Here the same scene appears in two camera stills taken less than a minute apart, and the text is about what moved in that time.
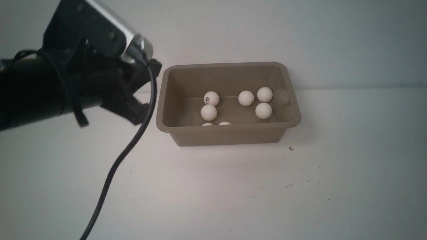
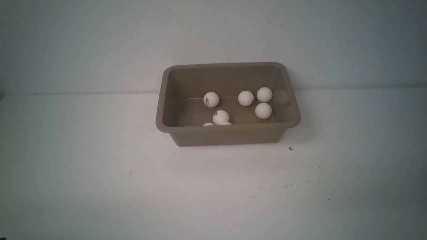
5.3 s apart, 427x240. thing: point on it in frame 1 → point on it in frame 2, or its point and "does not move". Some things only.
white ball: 264,94 does not move
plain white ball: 263,110 does not move
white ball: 208,112 → 220,117
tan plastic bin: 182,88 does not move
